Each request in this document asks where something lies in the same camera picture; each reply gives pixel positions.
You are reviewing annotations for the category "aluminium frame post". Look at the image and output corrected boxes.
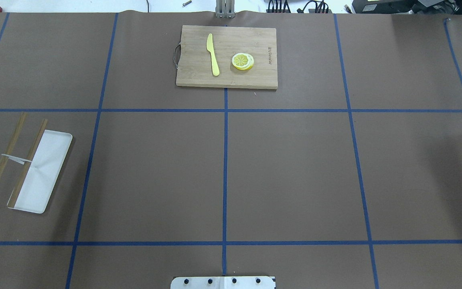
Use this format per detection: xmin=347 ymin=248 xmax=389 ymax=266
xmin=215 ymin=0 xmax=236 ymax=18

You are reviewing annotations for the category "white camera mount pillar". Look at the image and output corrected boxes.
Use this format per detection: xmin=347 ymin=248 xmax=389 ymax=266
xmin=170 ymin=276 xmax=276 ymax=289

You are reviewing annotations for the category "yellow lemon slice toy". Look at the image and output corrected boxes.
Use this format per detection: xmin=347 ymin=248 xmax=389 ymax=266
xmin=231 ymin=53 xmax=255 ymax=71

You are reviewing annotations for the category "wooden cutting board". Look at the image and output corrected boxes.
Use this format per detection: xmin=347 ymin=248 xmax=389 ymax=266
xmin=176 ymin=24 xmax=278 ymax=90

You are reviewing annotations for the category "white rectangular tray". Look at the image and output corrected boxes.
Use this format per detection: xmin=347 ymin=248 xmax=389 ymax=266
xmin=7 ymin=130 xmax=73 ymax=214

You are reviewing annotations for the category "yellow plastic knife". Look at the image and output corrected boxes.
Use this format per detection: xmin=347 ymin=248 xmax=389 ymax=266
xmin=206 ymin=33 xmax=220 ymax=77

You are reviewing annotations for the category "wooden chopstick outer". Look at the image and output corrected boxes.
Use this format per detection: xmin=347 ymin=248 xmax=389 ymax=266
xmin=0 ymin=112 xmax=27 ymax=179

